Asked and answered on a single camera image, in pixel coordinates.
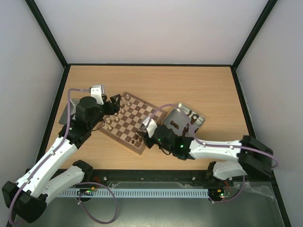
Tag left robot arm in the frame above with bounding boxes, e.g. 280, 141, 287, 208
2, 94, 121, 223

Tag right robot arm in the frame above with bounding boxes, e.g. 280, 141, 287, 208
138, 125, 274, 185

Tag wooden chess board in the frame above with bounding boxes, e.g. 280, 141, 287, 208
98, 92, 157, 155

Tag dark pieces in tin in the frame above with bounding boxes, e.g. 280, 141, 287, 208
166, 109, 204, 137

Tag gold metal tin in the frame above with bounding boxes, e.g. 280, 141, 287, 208
162, 103, 205, 137

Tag tin lid on table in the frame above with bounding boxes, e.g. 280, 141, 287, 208
59, 99, 80, 125

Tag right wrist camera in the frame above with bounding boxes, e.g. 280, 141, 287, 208
142, 117, 158, 138

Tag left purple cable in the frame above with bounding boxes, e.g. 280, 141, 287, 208
8, 87, 92, 225

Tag purple cable loop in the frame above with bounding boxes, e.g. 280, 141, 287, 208
78, 181, 118, 224

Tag blue cable duct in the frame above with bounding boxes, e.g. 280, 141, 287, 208
58, 188, 209, 198

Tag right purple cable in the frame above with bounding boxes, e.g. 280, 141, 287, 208
149, 104, 279, 204

